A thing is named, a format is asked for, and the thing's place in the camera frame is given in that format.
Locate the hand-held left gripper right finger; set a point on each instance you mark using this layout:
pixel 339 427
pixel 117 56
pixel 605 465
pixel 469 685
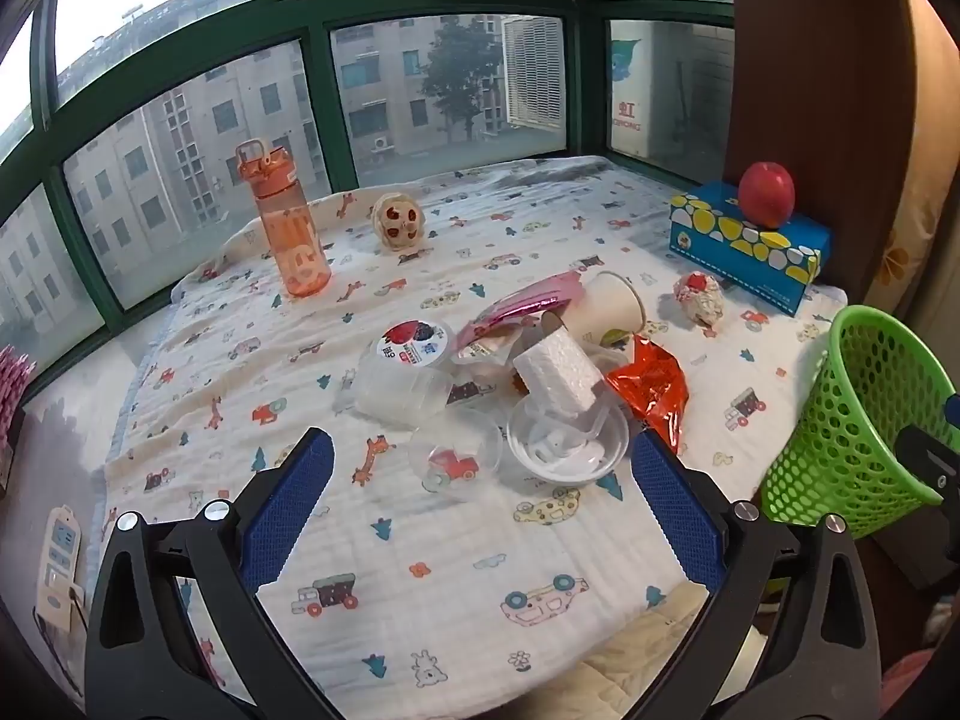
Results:
pixel 675 510

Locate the clear plastic dome cup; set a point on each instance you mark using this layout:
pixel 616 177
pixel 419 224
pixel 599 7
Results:
pixel 450 442

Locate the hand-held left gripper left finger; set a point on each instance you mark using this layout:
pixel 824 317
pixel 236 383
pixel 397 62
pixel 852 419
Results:
pixel 289 510

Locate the white foam block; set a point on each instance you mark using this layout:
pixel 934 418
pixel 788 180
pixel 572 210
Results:
pixel 559 371

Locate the pink patterned cloth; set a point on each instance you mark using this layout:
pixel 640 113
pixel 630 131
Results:
pixel 11 390

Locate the paper ball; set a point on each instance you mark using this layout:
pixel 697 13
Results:
pixel 697 300

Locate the beige floral curtain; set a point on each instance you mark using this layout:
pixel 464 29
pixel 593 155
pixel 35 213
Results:
pixel 922 202

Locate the red apple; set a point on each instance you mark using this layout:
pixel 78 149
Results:
pixel 766 195

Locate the brown wooden cabinet panel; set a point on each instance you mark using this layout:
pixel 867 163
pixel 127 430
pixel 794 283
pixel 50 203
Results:
pixel 817 75

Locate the white paper cup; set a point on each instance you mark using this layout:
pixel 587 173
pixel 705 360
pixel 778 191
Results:
pixel 611 307

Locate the white louvred vent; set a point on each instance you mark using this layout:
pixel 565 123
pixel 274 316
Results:
pixel 532 71

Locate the blue patterned tissue box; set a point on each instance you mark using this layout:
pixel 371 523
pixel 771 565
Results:
pixel 750 259

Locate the pink foil wrapper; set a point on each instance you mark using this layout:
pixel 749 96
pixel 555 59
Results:
pixel 525 300

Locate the white power strip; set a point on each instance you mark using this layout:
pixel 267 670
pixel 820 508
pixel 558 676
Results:
pixel 58 562

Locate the printed cartoon blanket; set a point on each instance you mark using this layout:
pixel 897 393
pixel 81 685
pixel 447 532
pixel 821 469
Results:
pixel 450 577

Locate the beige quilt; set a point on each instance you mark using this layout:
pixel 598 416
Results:
pixel 660 652

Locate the white outdoor air conditioner unit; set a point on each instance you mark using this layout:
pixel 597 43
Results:
pixel 667 82

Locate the green plastic basket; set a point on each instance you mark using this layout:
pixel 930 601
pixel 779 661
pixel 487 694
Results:
pixel 825 427

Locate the red foil wrapper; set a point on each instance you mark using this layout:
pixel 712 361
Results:
pixel 649 382

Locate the beige round toy red spots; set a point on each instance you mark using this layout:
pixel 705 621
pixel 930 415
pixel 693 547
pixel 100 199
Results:
pixel 397 221

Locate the orange water bottle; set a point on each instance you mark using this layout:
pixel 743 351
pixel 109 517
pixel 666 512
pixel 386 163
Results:
pixel 296 240

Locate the clear plastic tray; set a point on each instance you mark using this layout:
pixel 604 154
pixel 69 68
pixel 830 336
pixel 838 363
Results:
pixel 484 371

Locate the jelly cup with printed lid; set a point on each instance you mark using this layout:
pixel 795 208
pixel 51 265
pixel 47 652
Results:
pixel 409 345

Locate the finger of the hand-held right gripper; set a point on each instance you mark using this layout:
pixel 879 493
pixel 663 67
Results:
pixel 926 465

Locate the green window frame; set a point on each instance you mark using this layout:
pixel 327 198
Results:
pixel 319 105

